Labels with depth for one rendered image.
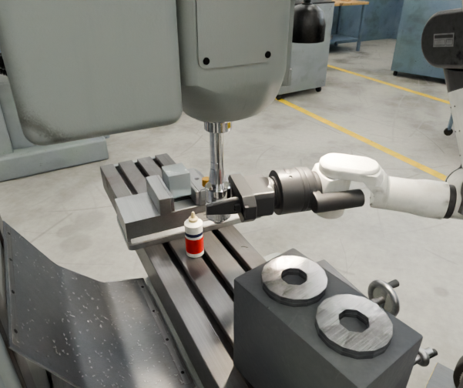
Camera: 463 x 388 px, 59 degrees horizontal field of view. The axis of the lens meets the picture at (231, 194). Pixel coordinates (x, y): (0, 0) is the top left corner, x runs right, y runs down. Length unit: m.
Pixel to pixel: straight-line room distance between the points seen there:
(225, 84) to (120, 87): 0.15
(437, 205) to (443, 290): 1.69
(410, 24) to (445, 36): 5.94
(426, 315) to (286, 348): 1.80
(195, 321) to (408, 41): 6.28
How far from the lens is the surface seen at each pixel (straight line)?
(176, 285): 0.86
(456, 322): 2.35
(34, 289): 0.77
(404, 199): 0.82
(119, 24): 0.49
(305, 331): 0.52
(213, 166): 0.71
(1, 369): 0.62
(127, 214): 0.97
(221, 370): 0.72
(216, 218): 0.75
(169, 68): 0.51
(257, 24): 0.57
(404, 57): 6.84
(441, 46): 0.84
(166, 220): 0.96
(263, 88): 0.61
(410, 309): 2.32
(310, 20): 0.77
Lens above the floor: 1.53
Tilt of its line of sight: 30 degrees down
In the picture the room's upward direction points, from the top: straight up
